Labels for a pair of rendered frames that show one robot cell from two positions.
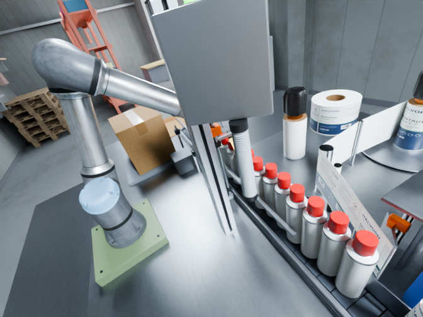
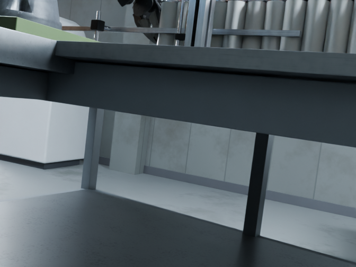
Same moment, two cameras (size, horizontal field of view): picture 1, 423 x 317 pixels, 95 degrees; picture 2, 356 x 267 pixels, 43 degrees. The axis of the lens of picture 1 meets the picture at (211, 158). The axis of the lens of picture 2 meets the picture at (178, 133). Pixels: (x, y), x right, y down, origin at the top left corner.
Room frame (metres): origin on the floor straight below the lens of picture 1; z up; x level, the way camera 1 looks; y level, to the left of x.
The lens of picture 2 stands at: (-0.35, 0.72, 0.77)
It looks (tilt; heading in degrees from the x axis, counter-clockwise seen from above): 4 degrees down; 319
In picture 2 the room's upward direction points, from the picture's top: 7 degrees clockwise
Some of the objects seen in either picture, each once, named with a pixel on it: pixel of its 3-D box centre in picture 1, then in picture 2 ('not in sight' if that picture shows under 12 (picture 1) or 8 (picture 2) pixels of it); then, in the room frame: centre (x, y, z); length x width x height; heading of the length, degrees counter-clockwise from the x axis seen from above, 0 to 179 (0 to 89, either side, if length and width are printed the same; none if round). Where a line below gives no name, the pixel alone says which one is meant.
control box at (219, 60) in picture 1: (221, 63); not in sight; (0.39, -0.07, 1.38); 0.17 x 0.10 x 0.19; 72
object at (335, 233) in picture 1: (333, 244); (338, 25); (0.21, -0.21, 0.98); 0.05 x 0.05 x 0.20
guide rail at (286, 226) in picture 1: (208, 150); (120, 29); (0.79, 0.00, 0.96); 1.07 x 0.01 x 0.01; 17
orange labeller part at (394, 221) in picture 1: (396, 224); not in sight; (0.17, -0.29, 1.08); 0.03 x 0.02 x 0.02; 17
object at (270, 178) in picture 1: (272, 191); (255, 24); (0.41, -0.15, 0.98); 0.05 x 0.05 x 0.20
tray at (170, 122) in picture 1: (179, 122); not in sight; (1.47, 0.17, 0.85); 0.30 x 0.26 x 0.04; 17
